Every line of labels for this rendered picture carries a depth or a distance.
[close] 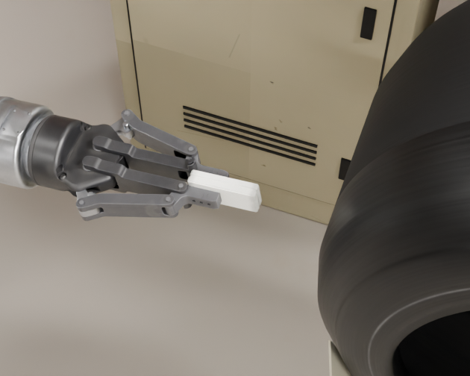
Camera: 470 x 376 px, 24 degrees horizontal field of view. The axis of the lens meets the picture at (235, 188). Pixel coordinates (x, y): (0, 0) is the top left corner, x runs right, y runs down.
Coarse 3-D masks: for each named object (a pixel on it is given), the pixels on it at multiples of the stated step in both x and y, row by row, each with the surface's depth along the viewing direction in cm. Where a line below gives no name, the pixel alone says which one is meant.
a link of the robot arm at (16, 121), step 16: (0, 96) 113; (0, 112) 110; (16, 112) 110; (32, 112) 110; (48, 112) 113; (0, 128) 109; (16, 128) 109; (32, 128) 110; (0, 144) 109; (16, 144) 109; (0, 160) 109; (16, 160) 109; (0, 176) 111; (16, 176) 110
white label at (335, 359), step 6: (330, 342) 106; (330, 348) 105; (336, 348) 107; (330, 354) 105; (336, 354) 107; (330, 360) 105; (336, 360) 106; (342, 360) 108; (330, 366) 104; (336, 366) 106; (342, 366) 107; (330, 372) 104; (336, 372) 105; (342, 372) 107; (348, 372) 109
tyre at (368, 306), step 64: (448, 64) 88; (384, 128) 92; (448, 128) 82; (384, 192) 85; (448, 192) 79; (320, 256) 98; (384, 256) 85; (448, 256) 80; (384, 320) 90; (448, 320) 120
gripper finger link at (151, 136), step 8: (128, 112) 112; (128, 120) 112; (136, 120) 112; (136, 128) 111; (144, 128) 111; (152, 128) 111; (136, 136) 112; (144, 136) 111; (152, 136) 110; (160, 136) 110; (168, 136) 110; (144, 144) 112; (152, 144) 111; (160, 144) 110; (168, 144) 109; (176, 144) 109; (184, 144) 109; (160, 152) 112; (168, 152) 111; (176, 152) 110; (184, 152) 108; (192, 152) 108; (200, 160) 110
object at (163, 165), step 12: (96, 144) 110; (108, 144) 110; (120, 144) 109; (132, 156) 109; (144, 156) 109; (156, 156) 109; (168, 156) 108; (132, 168) 111; (144, 168) 110; (156, 168) 109; (168, 168) 108; (180, 168) 107; (192, 168) 107; (180, 180) 109
